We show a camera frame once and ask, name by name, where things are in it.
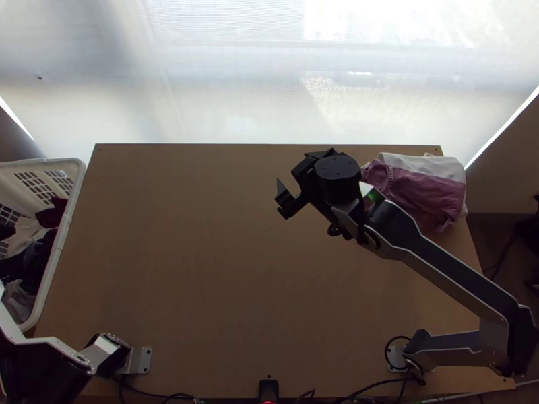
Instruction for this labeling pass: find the pile of folded clothes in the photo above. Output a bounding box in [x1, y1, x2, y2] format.
[360, 151, 469, 234]

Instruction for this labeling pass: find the black cable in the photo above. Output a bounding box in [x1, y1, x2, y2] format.
[384, 334, 427, 386]
[117, 373, 201, 404]
[294, 378, 424, 404]

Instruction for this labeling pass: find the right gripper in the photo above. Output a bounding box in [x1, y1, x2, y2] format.
[276, 156, 322, 220]

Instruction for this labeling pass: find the heap of clothes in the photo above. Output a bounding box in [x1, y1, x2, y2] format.
[0, 195, 70, 325]

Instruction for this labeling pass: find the white laundry basket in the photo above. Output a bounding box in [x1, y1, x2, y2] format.
[0, 158, 88, 333]

